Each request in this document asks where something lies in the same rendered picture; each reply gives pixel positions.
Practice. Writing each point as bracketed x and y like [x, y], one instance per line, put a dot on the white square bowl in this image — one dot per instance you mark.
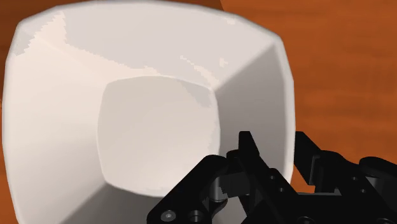
[77, 124]

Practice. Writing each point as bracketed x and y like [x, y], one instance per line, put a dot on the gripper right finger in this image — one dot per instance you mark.
[341, 173]

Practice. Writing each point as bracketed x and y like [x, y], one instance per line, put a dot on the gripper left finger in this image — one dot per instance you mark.
[217, 173]

